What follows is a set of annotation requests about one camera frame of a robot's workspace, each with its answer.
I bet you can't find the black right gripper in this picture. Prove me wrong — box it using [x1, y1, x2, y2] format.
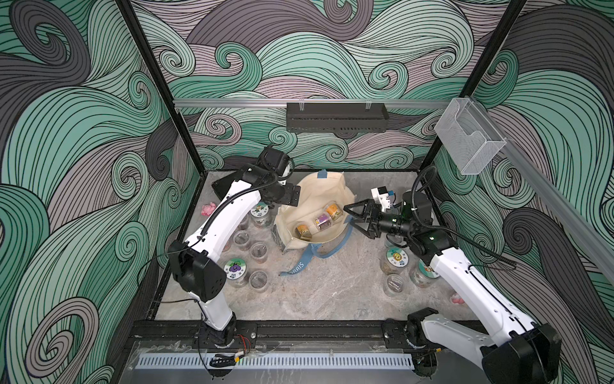
[344, 201, 414, 238]

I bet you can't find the beige canvas tote bag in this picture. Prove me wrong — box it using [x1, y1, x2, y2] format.
[272, 170, 356, 277]

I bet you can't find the purple white label jar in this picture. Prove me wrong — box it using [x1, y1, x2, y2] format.
[314, 212, 334, 231]

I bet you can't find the teal sunflower lid jar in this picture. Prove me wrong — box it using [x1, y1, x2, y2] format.
[380, 246, 409, 275]

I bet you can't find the clear plastic seed jar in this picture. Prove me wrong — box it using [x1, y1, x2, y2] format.
[249, 242, 268, 264]

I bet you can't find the clear teal rim jar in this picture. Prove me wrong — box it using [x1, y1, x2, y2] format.
[409, 260, 440, 288]

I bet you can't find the teal bee label jar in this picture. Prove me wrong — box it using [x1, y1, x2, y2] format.
[249, 270, 270, 293]

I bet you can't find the purple eggplant label jar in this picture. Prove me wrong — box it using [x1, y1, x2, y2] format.
[224, 258, 249, 287]

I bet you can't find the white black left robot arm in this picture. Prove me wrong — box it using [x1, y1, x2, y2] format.
[168, 165, 300, 332]

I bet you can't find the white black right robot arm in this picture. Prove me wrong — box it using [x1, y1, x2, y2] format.
[344, 199, 562, 383]

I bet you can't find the teal label seed jar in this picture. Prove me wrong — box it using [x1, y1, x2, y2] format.
[249, 202, 273, 228]

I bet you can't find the orange label small jar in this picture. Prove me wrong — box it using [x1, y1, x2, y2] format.
[325, 202, 343, 221]

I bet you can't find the black hard case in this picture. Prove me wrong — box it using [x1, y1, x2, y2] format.
[212, 171, 241, 202]

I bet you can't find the pink red small toy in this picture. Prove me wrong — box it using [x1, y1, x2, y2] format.
[450, 294, 465, 305]

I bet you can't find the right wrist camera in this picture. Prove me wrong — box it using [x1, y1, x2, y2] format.
[371, 187, 396, 213]

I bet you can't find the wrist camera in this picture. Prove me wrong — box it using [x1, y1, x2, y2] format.
[257, 146, 294, 181]
[371, 187, 396, 213]

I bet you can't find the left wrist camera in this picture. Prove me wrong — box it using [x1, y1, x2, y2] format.
[257, 146, 294, 181]

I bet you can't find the black perforated wall shelf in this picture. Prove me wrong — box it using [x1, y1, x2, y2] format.
[286, 103, 390, 135]

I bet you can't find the clear acrylic wall box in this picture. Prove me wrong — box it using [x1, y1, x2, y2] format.
[435, 97, 506, 175]

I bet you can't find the aluminium wall rail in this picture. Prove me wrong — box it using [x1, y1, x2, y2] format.
[173, 98, 450, 110]

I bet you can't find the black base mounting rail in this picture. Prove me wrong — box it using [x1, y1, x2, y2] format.
[130, 319, 443, 350]

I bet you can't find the white slotted cable duct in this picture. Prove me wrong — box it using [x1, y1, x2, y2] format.
[134, 352, 414, 371]

